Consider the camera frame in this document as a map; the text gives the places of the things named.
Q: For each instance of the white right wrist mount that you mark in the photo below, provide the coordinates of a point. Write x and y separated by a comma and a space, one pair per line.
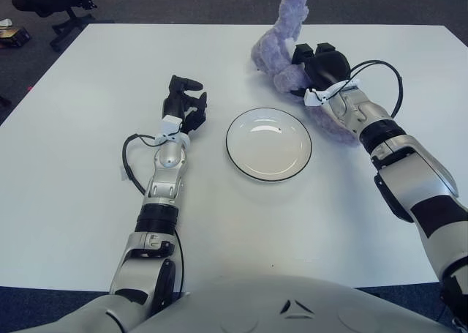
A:
313, 98

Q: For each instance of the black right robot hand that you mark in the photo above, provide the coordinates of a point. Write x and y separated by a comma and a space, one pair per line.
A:
327, 67

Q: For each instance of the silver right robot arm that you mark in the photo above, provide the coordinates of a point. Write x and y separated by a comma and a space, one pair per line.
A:
417, 172

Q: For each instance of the yellow and black box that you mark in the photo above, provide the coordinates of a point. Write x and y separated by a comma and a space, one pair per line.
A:
14, 36

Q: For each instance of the white plate with black rim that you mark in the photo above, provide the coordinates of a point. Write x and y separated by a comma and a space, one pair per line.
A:
268, 146

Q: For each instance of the white wrist mount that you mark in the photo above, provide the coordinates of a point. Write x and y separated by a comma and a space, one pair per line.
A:
171, 123
313, 98

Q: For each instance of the silver robot torso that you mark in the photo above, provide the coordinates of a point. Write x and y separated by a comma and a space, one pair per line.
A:
234, 303

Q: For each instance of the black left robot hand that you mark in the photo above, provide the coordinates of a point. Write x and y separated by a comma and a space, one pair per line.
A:
173, 102

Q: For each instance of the white left wrist mount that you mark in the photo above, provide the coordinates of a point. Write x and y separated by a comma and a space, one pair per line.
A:
171, 123

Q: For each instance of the purple plush bunny doll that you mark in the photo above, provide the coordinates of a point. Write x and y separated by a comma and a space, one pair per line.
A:
270, 51

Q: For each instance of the small white floor item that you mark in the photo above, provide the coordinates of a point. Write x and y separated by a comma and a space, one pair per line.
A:
5, 22

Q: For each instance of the black office chair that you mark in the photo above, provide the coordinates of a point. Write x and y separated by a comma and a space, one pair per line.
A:
40, 3

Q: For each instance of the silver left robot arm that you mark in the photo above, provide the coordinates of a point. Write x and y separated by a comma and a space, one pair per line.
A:
168, 164

